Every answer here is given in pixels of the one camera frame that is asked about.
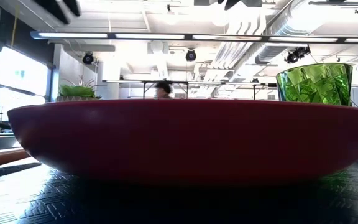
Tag black-framed background table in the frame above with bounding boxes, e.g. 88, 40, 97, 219
141, 80, 278, 101

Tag long overhead light bar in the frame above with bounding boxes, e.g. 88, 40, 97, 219
29, 30, 358, 44

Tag pink round plate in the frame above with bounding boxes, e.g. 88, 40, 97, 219
7, 98, 358, 187

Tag green faceted glass cup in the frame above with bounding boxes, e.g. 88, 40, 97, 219
275, 63, 353, 106

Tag green succulent plant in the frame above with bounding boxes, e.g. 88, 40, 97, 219
57, 76, 103, 100

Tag person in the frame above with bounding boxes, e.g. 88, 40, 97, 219
154, 81, 173, 100

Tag white patterned plant pot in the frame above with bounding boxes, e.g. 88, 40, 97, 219
55, 95, 101, 103

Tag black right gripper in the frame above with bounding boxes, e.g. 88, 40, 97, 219
218, 0, 262, 11

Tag silver ventilation duct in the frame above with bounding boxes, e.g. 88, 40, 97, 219
255, 0, 326, 65

